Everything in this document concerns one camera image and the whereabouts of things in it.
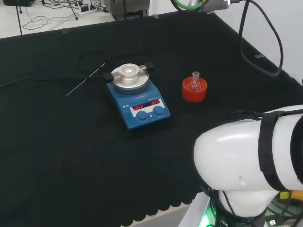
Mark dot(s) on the clear glass round-bottom flask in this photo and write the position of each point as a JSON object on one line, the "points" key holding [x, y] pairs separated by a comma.
{"points": [[195, 82]]}

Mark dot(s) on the blue heater with steel plate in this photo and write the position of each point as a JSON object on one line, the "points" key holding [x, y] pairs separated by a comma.
{"points": [[146, 118]]}

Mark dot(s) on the thin steel probe rod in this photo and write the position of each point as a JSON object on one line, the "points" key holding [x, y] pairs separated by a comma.
{"points": [[85, 80]]}

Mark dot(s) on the black bench cloth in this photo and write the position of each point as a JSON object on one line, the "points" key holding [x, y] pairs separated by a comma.
{"points": [[71, 146]]}

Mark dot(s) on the white power strip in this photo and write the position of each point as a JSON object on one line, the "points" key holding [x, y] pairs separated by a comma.
{"points": [[87, 10]]}

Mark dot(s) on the black tripod leg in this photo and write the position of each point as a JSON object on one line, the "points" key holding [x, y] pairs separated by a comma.
{"points": [[20, 16]]}

